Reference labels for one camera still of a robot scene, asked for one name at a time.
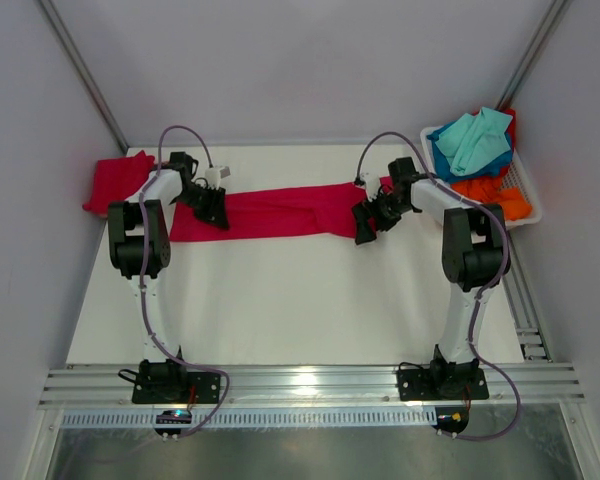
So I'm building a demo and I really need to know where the red t shirt in basket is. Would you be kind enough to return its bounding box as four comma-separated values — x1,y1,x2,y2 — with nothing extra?
502,108,517,150

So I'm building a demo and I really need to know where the blue t shirt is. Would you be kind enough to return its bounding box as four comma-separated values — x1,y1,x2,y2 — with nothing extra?
420,125,514,184

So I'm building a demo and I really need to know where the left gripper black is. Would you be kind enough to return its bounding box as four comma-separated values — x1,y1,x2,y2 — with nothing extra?
174,184,230,230

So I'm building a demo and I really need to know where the left aluminium corner post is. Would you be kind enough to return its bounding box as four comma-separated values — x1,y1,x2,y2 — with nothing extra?
34,0,130,153

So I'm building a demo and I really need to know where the aluminium corner post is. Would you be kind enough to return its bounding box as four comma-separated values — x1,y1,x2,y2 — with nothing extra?
34,0,130,153
496,0,572,111

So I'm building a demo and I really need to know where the right aluminium corner post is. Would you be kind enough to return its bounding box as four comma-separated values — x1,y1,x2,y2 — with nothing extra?
496,0,572,111

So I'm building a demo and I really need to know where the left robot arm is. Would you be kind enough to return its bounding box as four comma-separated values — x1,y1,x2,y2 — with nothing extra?
107,151,229,405

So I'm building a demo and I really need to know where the folded red t shirt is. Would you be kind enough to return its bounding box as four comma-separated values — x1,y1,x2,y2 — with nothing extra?
82,150,155,218

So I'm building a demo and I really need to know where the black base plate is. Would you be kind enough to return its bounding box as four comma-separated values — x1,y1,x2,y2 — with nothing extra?
396,361,490,401
131,372,221,405

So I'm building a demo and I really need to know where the left black connector board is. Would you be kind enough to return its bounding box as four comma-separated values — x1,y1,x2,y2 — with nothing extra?
154,408,192,440

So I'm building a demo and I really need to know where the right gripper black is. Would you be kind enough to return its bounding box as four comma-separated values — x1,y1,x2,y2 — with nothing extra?
351,190,412,245

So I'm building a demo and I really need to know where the right black connector board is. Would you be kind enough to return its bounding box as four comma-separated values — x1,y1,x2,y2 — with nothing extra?
433,409,469,437

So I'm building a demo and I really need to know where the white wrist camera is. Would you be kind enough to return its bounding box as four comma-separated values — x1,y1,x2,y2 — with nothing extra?
204,166,231,190
354,172,382,201

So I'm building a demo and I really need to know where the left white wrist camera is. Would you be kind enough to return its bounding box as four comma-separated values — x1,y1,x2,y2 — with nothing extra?
204,166,231,190

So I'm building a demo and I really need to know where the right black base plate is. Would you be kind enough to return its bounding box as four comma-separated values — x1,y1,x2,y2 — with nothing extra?
396,361,490,401

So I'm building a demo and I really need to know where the turquoise t shirt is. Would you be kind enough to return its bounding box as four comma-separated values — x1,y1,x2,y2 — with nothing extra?
436,107,511,176

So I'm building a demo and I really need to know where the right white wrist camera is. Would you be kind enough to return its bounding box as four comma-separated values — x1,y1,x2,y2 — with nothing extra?
354,172,382,201

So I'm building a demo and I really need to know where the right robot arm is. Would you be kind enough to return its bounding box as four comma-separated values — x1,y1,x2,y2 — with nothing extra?
352,157,510,401

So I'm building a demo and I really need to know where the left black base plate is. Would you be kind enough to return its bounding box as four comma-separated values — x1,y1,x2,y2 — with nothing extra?
131,372,221,405

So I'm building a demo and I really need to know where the slotted white cable duct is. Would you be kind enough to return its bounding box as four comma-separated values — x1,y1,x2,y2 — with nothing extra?
59,406,436,430

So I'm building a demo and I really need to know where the black connector board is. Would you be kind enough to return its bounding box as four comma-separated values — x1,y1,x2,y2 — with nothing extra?
154,408,192,440
433,409,469,437

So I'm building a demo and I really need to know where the magenta t shirt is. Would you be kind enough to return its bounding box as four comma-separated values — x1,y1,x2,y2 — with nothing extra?
170,182,367,243

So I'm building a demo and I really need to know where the aluminium front rail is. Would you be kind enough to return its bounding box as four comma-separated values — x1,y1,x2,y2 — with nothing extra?
38,362,585,409

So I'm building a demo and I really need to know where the white plastic basket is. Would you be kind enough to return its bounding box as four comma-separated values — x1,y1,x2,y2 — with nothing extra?
420,126,543,230

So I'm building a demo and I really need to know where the orange t shirt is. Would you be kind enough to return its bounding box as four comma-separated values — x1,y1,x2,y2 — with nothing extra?
451,177,531,221

